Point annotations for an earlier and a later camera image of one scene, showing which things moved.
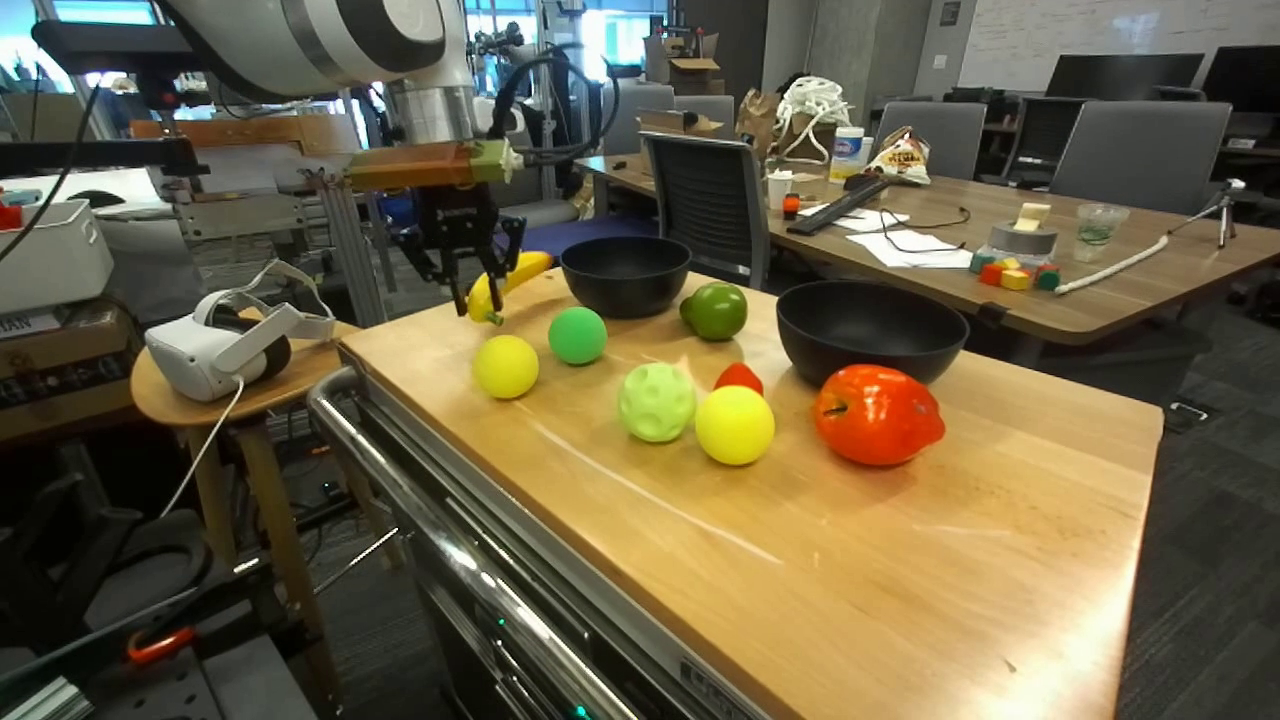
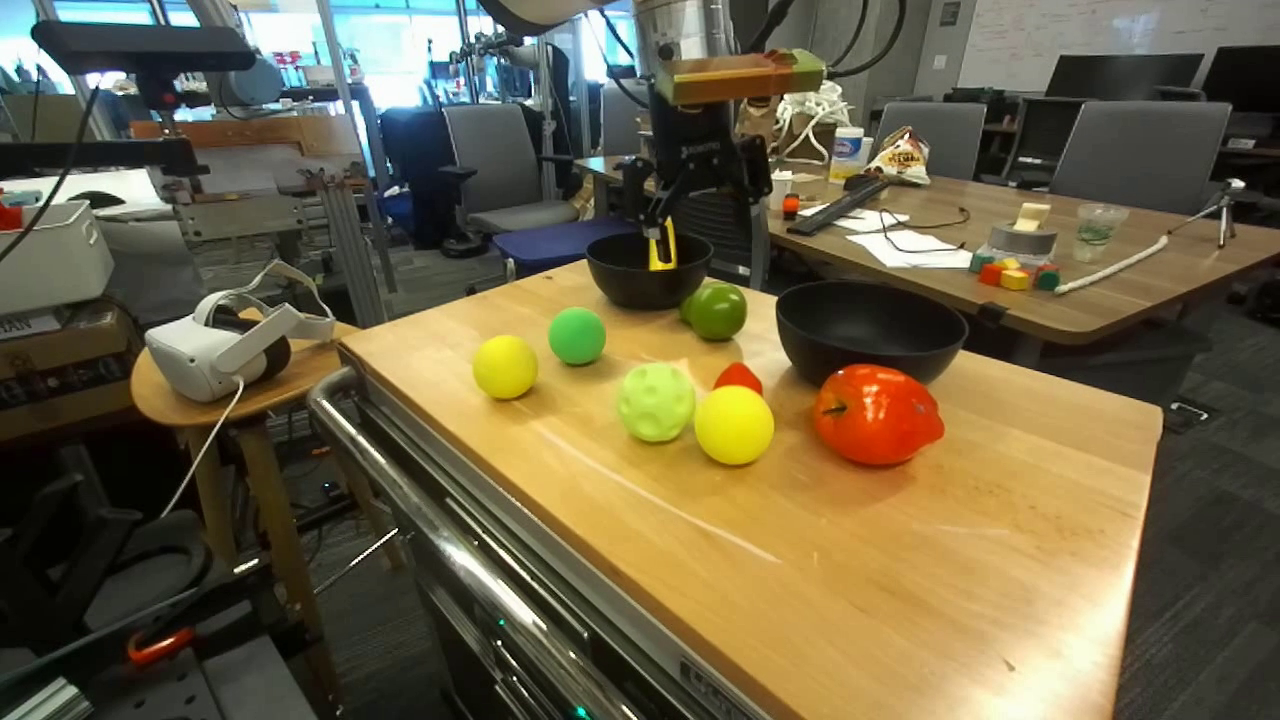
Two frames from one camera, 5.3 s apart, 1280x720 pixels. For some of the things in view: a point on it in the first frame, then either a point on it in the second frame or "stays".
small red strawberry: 737,373 stays
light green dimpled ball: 658,402 stays
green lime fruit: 712,315 stays
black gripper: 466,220 to 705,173
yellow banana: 522,267 to 655,248
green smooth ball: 579,332 stays
